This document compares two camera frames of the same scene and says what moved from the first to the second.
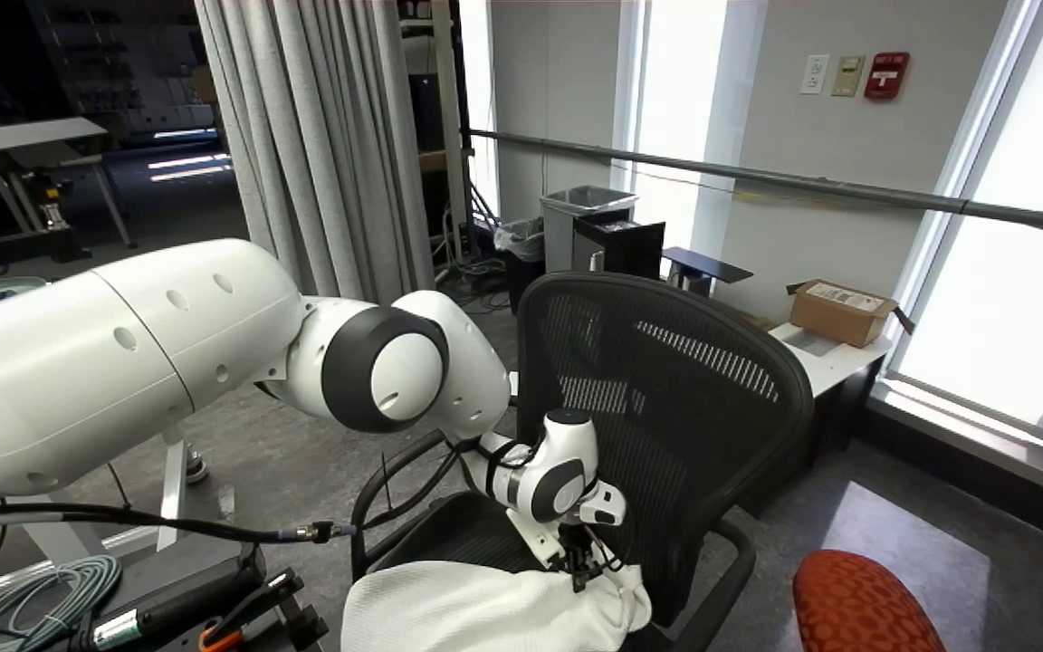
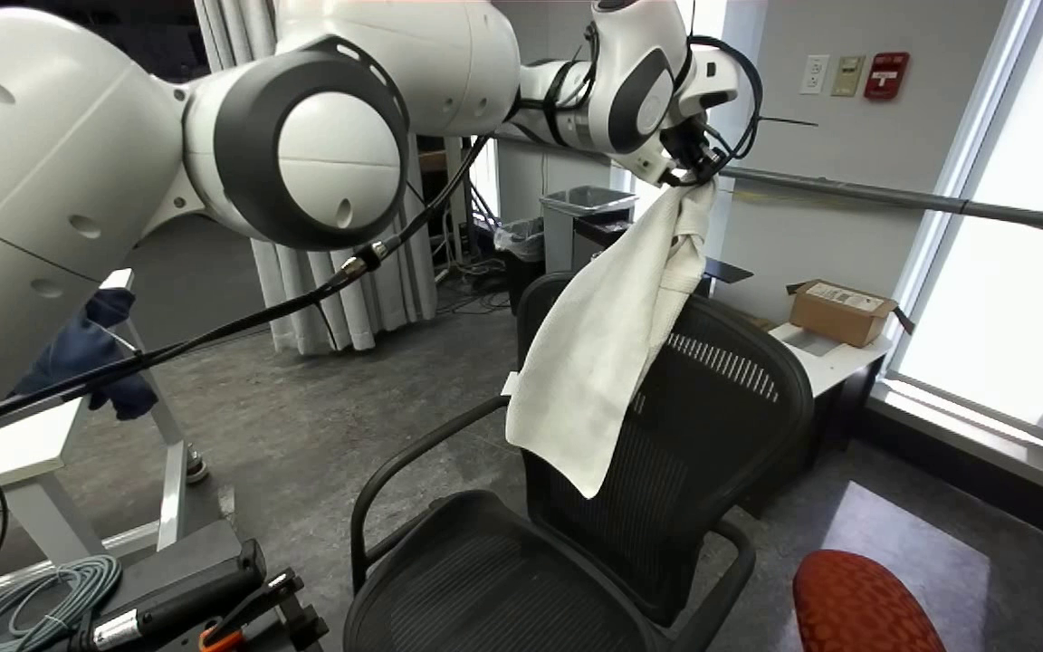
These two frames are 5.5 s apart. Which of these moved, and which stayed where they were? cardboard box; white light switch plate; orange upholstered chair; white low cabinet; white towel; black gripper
Moved: white towel; black gripper
Stayed: cardboard box; white light switch plate; white low cabinet; orange upholstered chair
